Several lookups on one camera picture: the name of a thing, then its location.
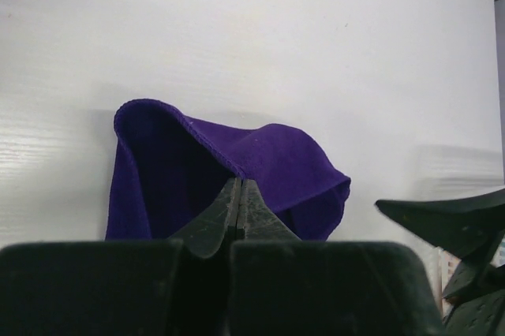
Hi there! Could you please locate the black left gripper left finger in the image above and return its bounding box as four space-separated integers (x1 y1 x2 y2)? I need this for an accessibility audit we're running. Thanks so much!
1 178 241 335

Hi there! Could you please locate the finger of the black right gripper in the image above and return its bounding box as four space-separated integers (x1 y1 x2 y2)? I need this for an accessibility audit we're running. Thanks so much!
443 233 504 336
376 189 504 259

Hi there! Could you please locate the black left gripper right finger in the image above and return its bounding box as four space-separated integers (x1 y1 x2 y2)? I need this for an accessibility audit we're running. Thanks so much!
228 180 444 335

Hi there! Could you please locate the purple towel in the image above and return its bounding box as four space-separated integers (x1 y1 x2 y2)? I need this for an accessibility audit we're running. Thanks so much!
106 99 351 241

